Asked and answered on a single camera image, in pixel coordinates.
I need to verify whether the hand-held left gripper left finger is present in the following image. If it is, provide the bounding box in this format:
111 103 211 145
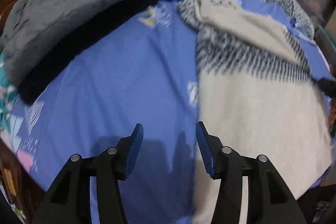
31 123 144 224

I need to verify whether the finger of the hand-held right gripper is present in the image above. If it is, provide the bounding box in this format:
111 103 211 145
316 77 336 98

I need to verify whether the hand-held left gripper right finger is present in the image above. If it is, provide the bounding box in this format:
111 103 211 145
196 121 307 224

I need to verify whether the white fleece sweater black pattern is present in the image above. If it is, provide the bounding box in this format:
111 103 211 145
176 0 334 224

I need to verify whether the blue printed bed sheet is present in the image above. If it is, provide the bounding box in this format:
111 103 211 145
10 0 332 224

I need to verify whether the black folded garment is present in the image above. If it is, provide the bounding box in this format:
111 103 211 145
17 0 160 106

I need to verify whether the wooden nightstand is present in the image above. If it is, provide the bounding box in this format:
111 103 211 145
0 132 50 224

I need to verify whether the teal patterned cloth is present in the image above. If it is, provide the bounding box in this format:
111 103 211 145
0 52 25 135

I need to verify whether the grey puffer jacket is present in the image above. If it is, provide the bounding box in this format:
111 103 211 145
0 0 163 86

